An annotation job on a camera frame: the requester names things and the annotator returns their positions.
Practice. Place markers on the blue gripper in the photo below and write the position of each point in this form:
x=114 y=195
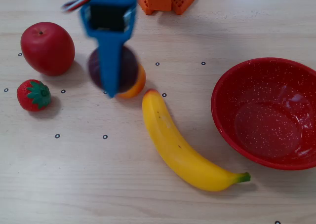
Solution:
x=110 y=40

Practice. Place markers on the dark purple plum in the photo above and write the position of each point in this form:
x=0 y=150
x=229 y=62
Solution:
x=129 y=68

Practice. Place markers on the red speckled bowl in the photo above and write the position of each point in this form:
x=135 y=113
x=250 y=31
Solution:
x=266 y=115

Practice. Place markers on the orange yellow peach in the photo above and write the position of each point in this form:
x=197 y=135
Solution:
x=138 y=85

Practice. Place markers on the red apple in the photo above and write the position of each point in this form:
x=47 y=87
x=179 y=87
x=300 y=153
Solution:
x=48 y=48

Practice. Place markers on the red strawberry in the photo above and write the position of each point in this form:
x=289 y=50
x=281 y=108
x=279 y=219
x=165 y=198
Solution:
x=27 y=98

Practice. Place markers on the yellow banana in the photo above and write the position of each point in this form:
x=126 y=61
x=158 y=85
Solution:
x=177 y=147

